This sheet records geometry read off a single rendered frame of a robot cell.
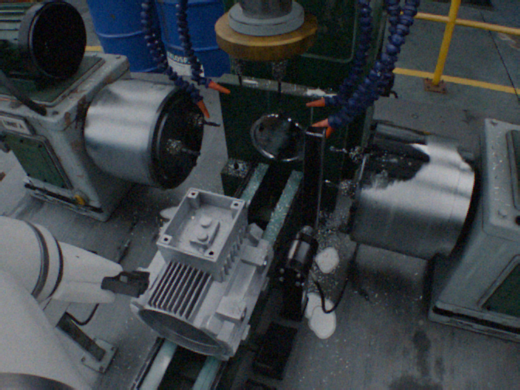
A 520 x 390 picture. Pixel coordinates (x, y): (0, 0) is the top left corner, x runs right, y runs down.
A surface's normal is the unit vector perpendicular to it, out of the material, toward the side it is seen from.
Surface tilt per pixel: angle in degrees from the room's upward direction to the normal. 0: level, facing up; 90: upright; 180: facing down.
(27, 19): 31
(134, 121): 36
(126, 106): 24
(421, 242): 88
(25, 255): 78
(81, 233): 0
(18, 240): 69
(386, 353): 0
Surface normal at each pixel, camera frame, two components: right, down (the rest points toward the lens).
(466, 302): -0.36, 0.71
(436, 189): -0.26, -0.06
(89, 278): 0.92, 0.17
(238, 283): -0.05, -0.66
